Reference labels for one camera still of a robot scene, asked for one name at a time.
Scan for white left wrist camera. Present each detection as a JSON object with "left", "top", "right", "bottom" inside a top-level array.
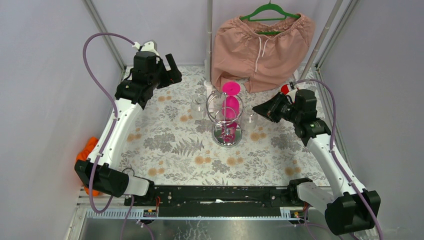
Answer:
[{"left": 132, "top": 40, "right": 159, "bottom": 56}]

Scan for chrome wire glass rack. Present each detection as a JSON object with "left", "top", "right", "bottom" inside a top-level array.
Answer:
[{"left": 206, "top": 90, "right": 244, "bottom": 148}]

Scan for clear ribbed wine glass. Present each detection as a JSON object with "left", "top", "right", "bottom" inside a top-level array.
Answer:
[{"left": 190, "top": 94, "right": 207, "bottom": 120}]

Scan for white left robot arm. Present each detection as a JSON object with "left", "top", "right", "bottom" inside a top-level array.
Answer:
[{"left": 74, "top": 51, "right": 182, "bottom": 206}]

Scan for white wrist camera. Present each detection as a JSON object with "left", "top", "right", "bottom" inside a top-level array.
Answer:
[
  {"left": 132, "top": 40, "right": 159, "bottom": 56},
  {"left": 287, "top": 82, "right": 299, "bottom": 99}
]

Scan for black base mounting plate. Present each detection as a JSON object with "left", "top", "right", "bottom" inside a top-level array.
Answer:
[{"left": 133, "top": 177, "right": 311, "bottom": 218}]

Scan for pink plastic wine glass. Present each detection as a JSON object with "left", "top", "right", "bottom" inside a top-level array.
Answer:
[{"left": 222, "top": 81, "right": 241, "bottom": 144}]

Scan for orange cloth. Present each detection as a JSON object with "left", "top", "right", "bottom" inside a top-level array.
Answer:
[{"left": 75, "top": 136, "right": 98, "bottom": 195}]

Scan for red plastic wine glass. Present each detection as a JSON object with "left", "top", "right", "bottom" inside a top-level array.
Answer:
[{"left": 280, "top": 84, "right": 296, "bottom": 95}]

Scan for pink drawstring shorts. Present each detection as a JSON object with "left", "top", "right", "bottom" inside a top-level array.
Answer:
[{"left": 211, "top": 13, "right": 316, "bottom": 93}]

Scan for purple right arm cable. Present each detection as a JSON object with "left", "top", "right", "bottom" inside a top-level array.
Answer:
[{"left": 289, "top": 78, "right": 385, "bottom": 240}]

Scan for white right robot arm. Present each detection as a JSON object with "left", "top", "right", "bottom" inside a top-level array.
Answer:
[{"left": 252, "top": 89, "right": 381, "bottom": 235}]

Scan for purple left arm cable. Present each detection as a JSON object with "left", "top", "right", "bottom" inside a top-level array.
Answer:
[{"left": 82, "top": 32, "right": 157, "bottom": 240}]

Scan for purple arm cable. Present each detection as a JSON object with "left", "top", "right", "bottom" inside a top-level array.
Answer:
[
  {"left": 82, "top": 32, "right": 157, "bottom": 240},
  {"left": 289, "top": 78, "right": 385, "bottom": 240}
]

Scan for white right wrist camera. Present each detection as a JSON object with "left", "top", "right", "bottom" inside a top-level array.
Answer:
[{"left": 287, "top": 82, "right": 299, "bottom": 99}]

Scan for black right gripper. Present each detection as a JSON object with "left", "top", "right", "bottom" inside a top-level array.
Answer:
[{"left": 252, "top": 92, "right": 301, "bottom": 124}]

